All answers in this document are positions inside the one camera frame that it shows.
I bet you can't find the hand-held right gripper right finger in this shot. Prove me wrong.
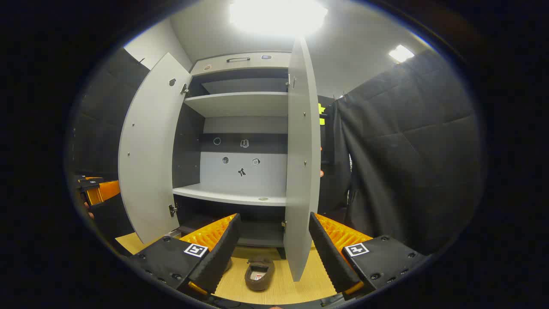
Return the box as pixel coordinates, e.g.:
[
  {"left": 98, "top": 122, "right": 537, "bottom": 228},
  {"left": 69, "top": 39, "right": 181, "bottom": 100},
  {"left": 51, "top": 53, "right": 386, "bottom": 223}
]
[{"left": 309, "top": 212, "right": 429, "bottom": 297}]

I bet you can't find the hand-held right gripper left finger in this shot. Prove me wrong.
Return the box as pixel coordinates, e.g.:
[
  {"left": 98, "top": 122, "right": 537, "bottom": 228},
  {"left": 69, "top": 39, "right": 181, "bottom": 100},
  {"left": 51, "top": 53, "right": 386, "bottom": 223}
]
[{"left": 129, "top": 213, "right": 241, "bottom": 296}]

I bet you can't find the grey shoe cabinet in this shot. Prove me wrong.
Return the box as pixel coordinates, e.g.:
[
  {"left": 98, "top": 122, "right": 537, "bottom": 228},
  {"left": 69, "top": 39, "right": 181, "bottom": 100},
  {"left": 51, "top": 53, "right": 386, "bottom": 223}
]
[{"left": 172, "top": 51, "right": 296, "bottom": 260}]

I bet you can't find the dark grey cabinet base shelf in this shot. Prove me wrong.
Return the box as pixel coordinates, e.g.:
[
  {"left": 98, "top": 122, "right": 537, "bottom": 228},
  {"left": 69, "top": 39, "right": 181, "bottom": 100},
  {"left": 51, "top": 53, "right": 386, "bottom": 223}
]
[{"left": 178, "top": 221, "right": 286, "bottom": 248}]

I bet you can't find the light grey cabinet shelf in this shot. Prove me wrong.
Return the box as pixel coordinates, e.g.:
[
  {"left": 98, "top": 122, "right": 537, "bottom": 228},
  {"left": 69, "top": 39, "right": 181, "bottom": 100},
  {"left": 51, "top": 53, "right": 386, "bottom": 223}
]
[
  {"left": 184, "top": 91, "right": 289, "bottom": 118},
  {"left": 173, "top": 183, "right": 287, "bottom": 206}
]

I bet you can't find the light grey cabinet drawer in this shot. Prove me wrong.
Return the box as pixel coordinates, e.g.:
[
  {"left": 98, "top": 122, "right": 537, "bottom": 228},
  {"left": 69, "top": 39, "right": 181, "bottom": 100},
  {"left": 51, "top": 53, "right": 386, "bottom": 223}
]
[{"left": 191, "top": 51, "right": 292, "bottom": 77}]

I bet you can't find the black backdrop cloth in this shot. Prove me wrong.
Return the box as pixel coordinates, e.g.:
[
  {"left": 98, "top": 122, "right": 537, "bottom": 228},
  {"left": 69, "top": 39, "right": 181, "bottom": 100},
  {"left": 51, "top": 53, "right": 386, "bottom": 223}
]
[
  {"left": 71, "top": 47, "right": 151, "bottom": 247},
  {"left": 320, "top": 49, "right": 485, "bottom": 256}
]

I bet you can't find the ceiling light panel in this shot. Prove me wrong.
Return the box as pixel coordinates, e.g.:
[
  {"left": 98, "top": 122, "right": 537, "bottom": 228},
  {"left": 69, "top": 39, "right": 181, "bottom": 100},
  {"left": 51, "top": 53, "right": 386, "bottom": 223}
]
[
  {"left": 388, "top": 44, "right": 415, "bottom": 64},
  {"left": 229, "top": 0, "right": 329, "bottom": 37}
]

